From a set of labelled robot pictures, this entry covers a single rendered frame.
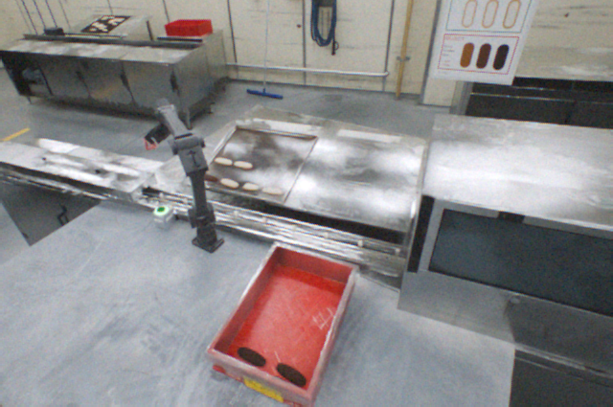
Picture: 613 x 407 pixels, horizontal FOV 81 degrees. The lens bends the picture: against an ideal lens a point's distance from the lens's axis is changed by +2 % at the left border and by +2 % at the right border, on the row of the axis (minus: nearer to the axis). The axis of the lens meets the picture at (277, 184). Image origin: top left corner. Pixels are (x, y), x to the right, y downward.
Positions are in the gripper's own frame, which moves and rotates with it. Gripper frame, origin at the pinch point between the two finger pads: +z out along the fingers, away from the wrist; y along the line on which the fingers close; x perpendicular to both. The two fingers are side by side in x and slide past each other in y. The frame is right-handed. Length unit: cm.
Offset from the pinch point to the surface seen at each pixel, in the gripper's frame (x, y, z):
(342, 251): 83, 20, -50
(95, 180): -9.4, 12.6, 37.3
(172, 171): 15.2, -16.7, 28.7
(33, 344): 21, 86, 14
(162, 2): -167, -377, 202
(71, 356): 32, 85, 3
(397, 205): 93, -9, -64
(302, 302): 78, 44, -42
